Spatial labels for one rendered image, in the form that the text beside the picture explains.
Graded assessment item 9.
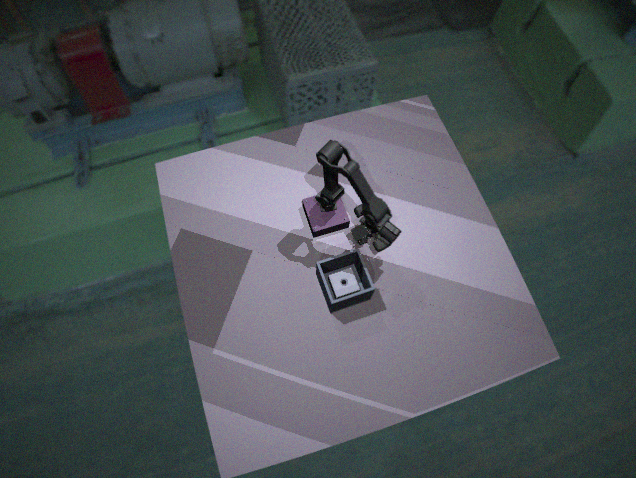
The white square plate with hole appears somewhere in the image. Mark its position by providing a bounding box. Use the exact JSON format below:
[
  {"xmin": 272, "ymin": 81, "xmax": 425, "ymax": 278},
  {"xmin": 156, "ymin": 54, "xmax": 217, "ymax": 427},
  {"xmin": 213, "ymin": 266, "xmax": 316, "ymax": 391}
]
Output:
[{"xmin": 328, "ymin": 268, "xmax": 360, "ymax": 300}]

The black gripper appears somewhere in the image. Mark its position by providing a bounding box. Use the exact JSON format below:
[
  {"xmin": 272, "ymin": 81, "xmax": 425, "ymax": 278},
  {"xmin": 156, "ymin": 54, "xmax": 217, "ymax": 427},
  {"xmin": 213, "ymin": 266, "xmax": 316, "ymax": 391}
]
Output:
[{"xmin": 354, "ymin": 204, "xmax": 392, "ymax": 252}]

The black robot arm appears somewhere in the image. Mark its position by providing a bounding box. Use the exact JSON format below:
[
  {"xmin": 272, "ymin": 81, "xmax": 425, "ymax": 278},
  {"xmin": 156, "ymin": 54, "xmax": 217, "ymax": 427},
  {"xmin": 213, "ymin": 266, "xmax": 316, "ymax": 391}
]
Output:
[{"xmin": 315, "ymin": 140, "xmax": 401, "ymax": 245}]

